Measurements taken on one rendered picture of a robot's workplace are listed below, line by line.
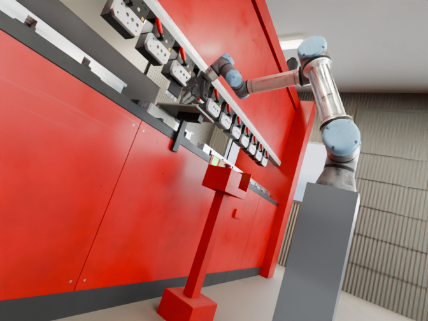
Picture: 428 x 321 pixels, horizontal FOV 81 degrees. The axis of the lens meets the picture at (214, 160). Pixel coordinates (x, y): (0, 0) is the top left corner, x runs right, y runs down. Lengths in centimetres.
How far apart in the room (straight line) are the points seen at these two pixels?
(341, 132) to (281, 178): 238
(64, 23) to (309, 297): 174
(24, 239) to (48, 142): 31
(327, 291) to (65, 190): 95
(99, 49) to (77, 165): 98
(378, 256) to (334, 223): 371
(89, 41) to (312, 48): 126
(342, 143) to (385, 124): 425
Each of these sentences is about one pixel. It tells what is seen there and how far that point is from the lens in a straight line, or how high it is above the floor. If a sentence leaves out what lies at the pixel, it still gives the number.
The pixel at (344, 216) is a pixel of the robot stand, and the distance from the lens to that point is 101.
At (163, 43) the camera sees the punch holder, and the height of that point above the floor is 126.
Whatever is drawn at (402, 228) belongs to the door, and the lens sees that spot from 475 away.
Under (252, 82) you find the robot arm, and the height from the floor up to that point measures 124.
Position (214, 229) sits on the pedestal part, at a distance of 134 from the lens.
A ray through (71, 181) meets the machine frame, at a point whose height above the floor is 50.
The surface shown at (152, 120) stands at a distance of 119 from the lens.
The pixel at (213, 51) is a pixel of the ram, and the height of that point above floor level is 151.
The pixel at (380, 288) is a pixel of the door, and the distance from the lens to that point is 471.
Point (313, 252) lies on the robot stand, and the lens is 101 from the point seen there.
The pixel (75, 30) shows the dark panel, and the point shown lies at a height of 126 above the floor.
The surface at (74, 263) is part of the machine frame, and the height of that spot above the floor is 21.
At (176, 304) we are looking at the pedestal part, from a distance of 136.
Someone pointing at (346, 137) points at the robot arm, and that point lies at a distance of 97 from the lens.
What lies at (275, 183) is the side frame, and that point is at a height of 111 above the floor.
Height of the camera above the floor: 56
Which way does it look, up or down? 10 degrees up
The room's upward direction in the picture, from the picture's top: 18 degrees clockwise
